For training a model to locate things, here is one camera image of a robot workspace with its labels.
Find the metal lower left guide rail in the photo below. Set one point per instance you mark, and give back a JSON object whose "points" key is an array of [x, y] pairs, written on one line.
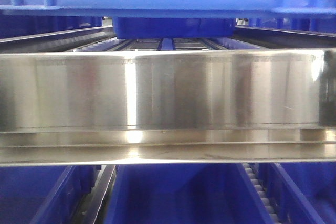
{"points": [[93, 207]]}

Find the dark blue rear bin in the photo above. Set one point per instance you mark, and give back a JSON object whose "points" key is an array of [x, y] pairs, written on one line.
{"points": [[143, 28]]}

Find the dark blue lower right bin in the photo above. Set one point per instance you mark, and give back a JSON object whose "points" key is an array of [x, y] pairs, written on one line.
{"points": [[300, 192]]}

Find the dark blue upper left bin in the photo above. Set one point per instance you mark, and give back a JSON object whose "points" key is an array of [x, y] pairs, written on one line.
{"points": [[20, 25]]}

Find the dark blue upper right bin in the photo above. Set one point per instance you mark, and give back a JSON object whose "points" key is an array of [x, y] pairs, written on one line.
{"points": [[301, 24]]}

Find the white roller conveyor track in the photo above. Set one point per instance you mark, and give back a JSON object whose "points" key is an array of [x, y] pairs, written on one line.
{"points": [[260, 191]]}

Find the dark blue lower middle bin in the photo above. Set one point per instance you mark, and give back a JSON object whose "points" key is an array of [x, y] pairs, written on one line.
{"points": [[185, 193]]}

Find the stainless steel shelf front rail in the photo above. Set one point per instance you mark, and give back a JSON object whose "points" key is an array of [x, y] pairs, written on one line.
{"points": [[168, 107]]}

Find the dark blue bin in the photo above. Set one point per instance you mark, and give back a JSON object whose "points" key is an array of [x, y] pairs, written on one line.
{"points": [[20, 25], [143, 28], [44, 194], [185, 193], [300, 192], [301, 24]]}

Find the dark blue lower left bin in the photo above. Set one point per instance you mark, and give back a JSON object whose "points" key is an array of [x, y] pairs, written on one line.
{"points": [[44, 194]]}

